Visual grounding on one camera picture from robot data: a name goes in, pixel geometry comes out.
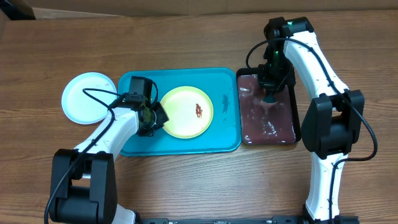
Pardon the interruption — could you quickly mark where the green sponge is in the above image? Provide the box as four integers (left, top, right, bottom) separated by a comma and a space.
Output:
260, 95, 277, 108

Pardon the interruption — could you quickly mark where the yellow plate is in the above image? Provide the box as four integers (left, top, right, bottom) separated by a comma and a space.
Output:
160, 86, 214, 139

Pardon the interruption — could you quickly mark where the light blue plate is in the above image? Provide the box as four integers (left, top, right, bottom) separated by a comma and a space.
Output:
61, 72, 117, 124

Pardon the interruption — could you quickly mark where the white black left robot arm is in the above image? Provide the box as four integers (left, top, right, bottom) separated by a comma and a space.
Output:
44, 103, 168, 224

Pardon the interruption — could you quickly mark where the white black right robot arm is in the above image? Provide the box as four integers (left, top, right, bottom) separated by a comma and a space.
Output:
258, 17, 364, 223

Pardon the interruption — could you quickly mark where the black tray with water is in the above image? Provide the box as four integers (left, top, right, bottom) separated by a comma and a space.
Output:
236, 68, 301, 145

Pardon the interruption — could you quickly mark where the teal plastic tray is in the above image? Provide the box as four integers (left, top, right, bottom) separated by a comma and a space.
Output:
118, 67, 242, 157

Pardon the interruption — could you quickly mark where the cardboard panel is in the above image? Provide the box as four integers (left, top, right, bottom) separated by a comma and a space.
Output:
26, 0, 397, 16

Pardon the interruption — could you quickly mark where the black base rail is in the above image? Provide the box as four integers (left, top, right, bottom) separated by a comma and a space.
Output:
136, 215, 359, 224

